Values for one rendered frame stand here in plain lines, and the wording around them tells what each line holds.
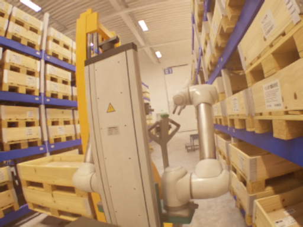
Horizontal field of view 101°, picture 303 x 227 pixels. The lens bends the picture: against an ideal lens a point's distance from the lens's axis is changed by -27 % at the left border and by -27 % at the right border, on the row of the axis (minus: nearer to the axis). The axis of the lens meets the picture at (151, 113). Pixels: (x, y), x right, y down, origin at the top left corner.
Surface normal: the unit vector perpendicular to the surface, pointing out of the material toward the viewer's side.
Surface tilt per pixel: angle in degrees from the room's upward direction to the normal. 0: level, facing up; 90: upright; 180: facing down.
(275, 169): 90
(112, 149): 90
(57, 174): 90
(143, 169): 90
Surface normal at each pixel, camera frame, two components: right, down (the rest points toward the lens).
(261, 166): -0.22, -0.02
